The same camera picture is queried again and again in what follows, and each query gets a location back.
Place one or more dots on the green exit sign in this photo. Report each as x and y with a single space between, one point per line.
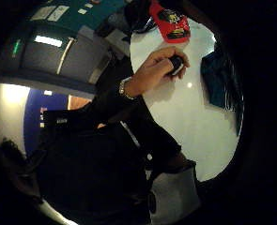
16 48

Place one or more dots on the red snack packet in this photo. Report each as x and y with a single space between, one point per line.
171 23

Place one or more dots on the white paper sheet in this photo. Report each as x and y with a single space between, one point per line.
58 13
43 13

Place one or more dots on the small black device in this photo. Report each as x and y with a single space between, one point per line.
176 64

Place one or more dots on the rectangular ceiling light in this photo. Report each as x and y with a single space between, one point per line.
48 41

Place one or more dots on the dark teal bag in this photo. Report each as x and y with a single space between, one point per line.
221 81

